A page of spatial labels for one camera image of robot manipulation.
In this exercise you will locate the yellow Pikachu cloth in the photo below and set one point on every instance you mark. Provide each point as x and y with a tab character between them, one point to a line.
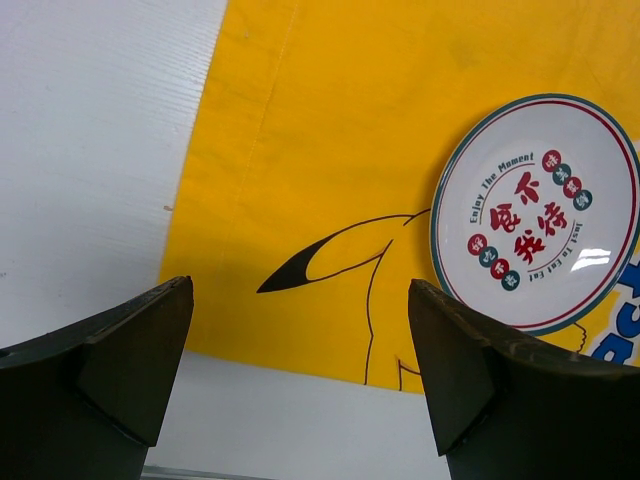
303	210

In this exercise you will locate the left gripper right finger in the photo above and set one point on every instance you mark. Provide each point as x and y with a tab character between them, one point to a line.
506	405

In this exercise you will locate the round patterned plate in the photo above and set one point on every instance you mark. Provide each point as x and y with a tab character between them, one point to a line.
537	212

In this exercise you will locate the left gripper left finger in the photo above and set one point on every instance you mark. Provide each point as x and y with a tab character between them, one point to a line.
87	401

